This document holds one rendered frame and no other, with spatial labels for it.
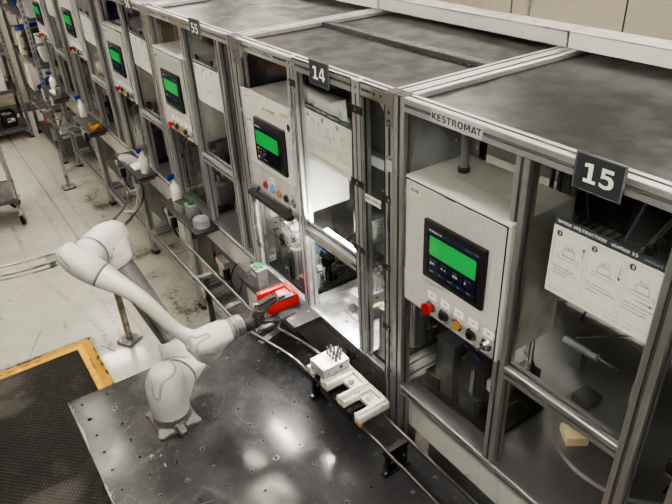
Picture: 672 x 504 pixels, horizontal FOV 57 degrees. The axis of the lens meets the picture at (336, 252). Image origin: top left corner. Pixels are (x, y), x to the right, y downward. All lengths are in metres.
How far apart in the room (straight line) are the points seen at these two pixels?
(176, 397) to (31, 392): 1.77
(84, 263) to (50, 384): 1.90
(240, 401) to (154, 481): 0.48
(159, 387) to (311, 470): 0.67
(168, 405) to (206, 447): 0.22
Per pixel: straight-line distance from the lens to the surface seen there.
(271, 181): 2.75
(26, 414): 4.11
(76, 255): 2.45
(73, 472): 3.67
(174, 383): 2.57
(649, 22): 5.57
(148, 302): 2.44
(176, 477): 2.56
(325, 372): 2.50
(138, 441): 2.73
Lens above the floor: 2.59
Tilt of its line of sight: 31 degrees down
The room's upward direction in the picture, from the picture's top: 3 degrees counter-clockwise
